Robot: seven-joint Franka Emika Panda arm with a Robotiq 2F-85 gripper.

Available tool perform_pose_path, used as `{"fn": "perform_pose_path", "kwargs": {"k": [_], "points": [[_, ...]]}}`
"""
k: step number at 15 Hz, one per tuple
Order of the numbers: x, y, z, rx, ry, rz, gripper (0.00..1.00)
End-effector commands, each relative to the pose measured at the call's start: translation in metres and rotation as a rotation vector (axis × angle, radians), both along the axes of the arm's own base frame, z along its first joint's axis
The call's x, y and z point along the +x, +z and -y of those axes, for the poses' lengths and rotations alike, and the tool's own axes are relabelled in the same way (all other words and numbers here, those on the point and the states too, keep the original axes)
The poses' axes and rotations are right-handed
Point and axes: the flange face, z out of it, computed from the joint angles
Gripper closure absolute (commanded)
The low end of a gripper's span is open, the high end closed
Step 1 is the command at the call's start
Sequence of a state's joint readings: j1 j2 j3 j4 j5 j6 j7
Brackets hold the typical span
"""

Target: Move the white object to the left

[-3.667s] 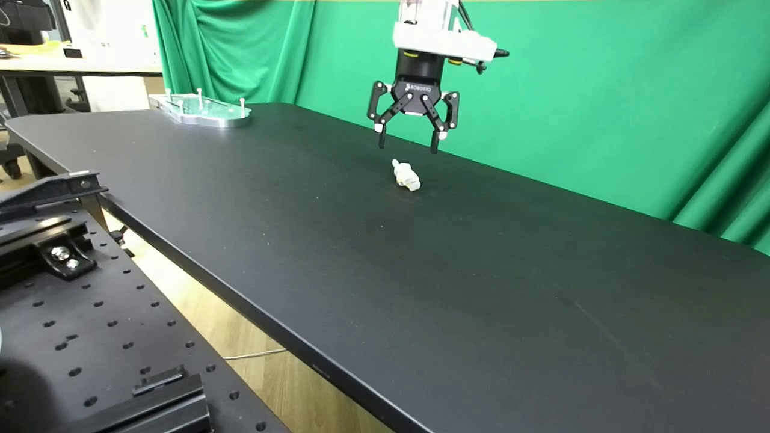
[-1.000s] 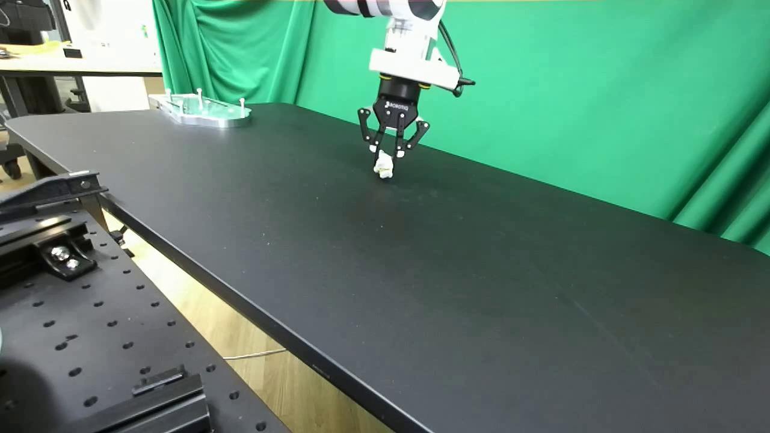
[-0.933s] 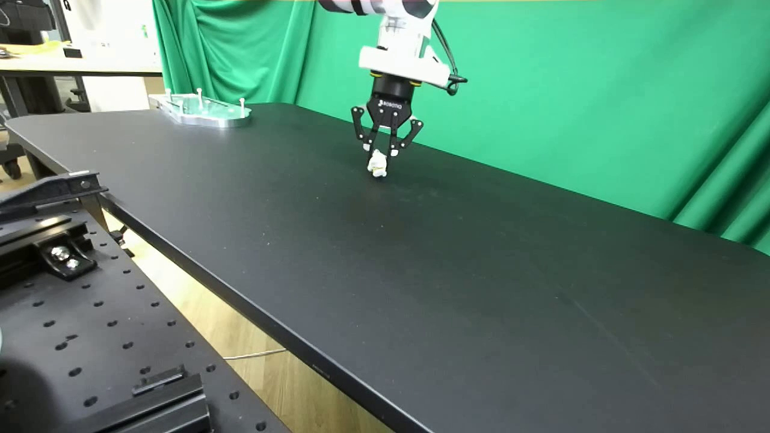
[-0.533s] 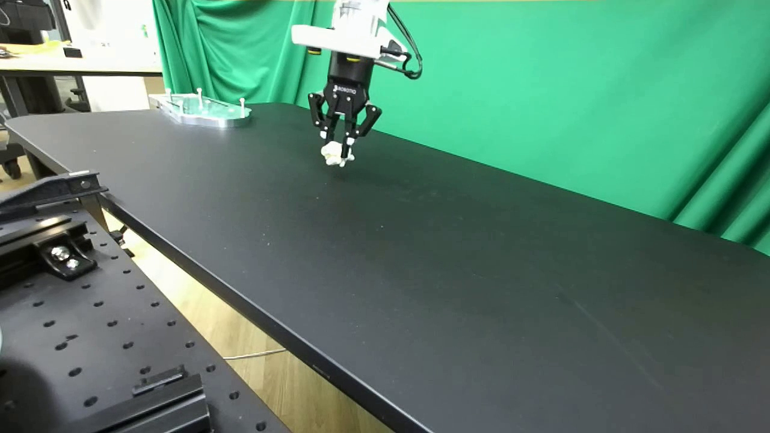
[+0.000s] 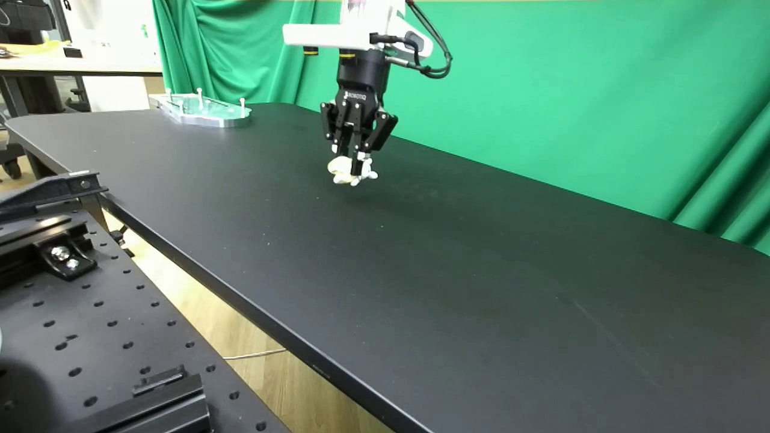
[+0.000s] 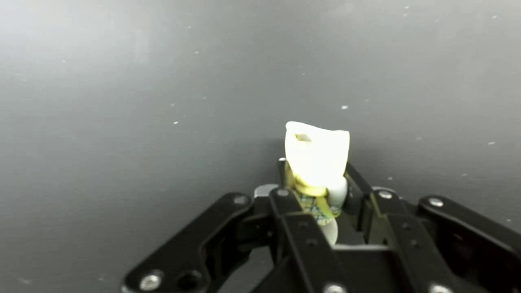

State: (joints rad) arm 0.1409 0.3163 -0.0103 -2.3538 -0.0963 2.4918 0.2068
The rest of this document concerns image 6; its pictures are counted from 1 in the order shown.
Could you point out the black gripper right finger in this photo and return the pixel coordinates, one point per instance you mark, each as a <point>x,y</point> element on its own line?
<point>434,233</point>

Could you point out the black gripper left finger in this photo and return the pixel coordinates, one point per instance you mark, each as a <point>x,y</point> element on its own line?
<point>238,238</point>

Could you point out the white plush toy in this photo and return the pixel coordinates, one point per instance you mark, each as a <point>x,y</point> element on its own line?
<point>318,156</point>

